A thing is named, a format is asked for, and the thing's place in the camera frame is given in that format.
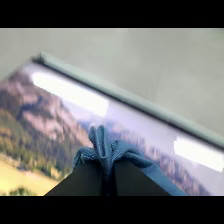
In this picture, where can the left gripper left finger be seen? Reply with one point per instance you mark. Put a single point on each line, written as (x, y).
(81, 183)

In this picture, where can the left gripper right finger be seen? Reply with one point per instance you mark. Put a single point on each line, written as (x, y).
(136, 181)

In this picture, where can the blue garment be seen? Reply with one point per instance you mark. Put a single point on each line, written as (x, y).
(106, 150)

